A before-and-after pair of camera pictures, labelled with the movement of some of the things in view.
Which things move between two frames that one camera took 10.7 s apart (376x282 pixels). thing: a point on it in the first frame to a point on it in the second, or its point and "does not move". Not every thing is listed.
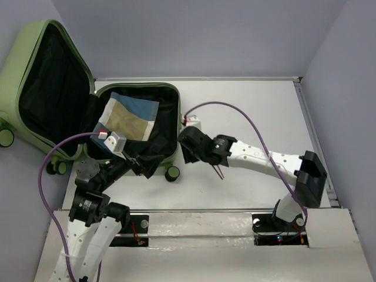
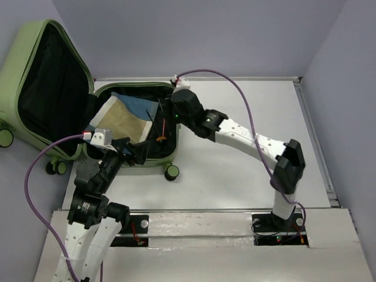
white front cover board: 219,247 does not move
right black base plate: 271,231 does not move
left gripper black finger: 145,165 to 135,153
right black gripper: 189,157 to 172,103
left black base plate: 138,224 does not move
